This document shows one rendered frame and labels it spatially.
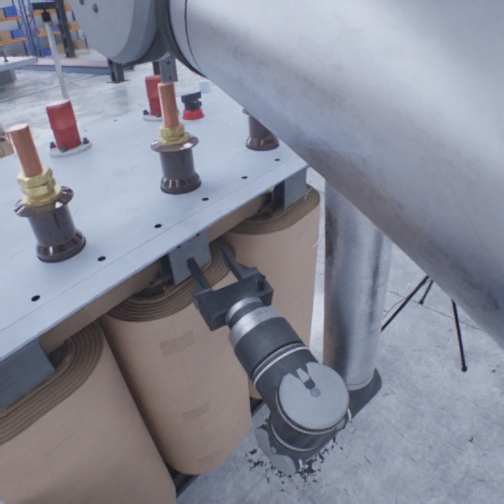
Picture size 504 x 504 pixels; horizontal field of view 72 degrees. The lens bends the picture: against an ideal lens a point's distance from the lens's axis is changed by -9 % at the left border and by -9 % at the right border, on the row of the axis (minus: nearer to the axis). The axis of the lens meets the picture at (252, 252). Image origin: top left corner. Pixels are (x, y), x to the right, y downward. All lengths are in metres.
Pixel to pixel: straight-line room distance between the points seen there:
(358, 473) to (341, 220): 1.48
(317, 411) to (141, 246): 0.36
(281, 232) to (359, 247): 0.64
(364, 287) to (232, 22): 0.45
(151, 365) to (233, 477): 0.93
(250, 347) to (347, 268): 0.20
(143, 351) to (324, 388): 0.54
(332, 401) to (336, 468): 1.29
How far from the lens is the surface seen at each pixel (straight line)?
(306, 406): 0.56
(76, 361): 0.89
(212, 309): 0.67
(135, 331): 0.93
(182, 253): 0.88
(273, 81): 0.17
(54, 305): 0.56
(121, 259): 0.60
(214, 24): 0.20
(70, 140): 1.11
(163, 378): 1.06
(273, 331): 0.61
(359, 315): 0.60
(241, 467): 1.84
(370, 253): 0.53
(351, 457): 1.89
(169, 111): 0.72
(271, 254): 1.17
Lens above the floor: 1.70
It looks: 36 degrees down
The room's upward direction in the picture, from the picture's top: 3 degrees counter-clockwise
